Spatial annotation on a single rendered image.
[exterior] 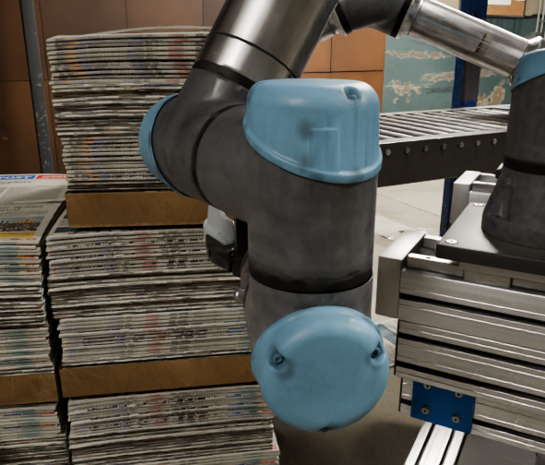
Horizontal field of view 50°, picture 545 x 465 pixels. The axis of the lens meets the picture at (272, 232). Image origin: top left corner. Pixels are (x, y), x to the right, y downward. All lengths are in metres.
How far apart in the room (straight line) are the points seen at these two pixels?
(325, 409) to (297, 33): 0.25
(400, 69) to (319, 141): 5.48
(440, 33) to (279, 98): 1.06
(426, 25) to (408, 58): 4.48
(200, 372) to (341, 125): 0.56
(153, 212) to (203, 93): 0.33
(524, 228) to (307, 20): 0.42
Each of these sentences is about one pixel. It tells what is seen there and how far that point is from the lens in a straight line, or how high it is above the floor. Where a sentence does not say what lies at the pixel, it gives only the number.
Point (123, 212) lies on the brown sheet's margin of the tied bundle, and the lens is 0.73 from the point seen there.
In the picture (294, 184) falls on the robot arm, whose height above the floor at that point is 0.98.
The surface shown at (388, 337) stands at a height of 0.01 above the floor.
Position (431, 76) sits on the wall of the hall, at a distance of 6.02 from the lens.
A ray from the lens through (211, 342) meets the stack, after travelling 0.79.
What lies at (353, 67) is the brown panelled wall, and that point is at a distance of 5.34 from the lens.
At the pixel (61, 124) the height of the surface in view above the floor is 0.96.
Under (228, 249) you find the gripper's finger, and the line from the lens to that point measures 0.55.
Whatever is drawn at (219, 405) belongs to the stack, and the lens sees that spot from 0.85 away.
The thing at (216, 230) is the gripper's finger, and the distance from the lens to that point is 0.60.
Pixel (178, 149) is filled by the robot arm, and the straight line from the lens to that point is 0.40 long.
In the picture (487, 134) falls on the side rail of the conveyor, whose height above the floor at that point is 0.80.
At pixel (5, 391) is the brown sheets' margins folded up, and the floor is 0.63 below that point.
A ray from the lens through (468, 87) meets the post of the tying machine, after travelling 2.70.
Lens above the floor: 1.05
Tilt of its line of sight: 18 degrees down
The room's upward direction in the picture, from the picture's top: straight up
